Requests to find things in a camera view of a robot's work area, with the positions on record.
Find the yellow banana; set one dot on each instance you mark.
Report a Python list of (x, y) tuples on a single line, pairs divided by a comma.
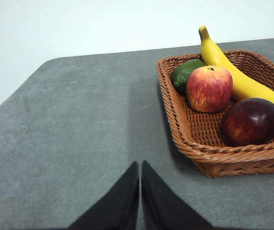
[(232, 76)]

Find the green vegetable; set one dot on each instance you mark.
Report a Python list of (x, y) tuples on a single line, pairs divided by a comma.
[(183, 72)]

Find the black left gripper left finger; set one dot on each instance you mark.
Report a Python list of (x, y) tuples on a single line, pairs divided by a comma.
[(117, 208)]

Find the brown wicker basket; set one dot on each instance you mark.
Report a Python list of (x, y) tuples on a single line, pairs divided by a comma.
[(199, 134)]

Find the red yellow apple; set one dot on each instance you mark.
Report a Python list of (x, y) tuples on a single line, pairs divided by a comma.
[(208, 88)]

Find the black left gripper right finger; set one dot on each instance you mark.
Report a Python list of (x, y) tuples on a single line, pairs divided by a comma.
[(165, 208)]

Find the dark red plum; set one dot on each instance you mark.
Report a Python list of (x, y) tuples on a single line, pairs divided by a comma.
[(250, 122)]

